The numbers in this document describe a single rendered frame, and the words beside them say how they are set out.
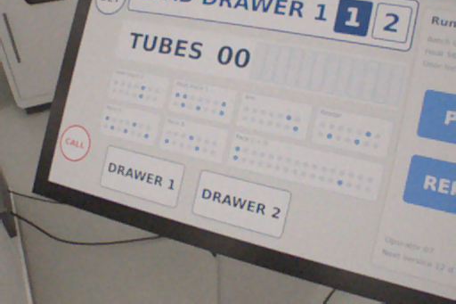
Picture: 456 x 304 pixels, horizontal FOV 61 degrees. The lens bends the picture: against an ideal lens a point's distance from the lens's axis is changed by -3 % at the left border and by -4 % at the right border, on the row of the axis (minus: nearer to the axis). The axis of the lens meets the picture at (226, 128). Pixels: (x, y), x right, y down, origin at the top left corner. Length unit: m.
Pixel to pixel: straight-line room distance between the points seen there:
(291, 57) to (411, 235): 0.20
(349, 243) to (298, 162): 0.09
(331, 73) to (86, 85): 0.27
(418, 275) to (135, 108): 0.32
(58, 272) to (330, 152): 1.40
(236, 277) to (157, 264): 0.97
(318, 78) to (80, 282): 1.35
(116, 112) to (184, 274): 1.16
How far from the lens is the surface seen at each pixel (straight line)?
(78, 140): 0.47
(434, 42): 0.41
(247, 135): 0.39
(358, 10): 0.41
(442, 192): 0.40
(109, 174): 0.45
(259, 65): 0.40
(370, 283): 0.40
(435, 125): 0.40
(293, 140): 0.39
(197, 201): 0.41
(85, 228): 1.77
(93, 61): 0.48
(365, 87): 0.39
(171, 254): 1.61
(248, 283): 0.65
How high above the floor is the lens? 1.29
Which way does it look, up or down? 37 degrees down
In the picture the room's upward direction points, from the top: straight up
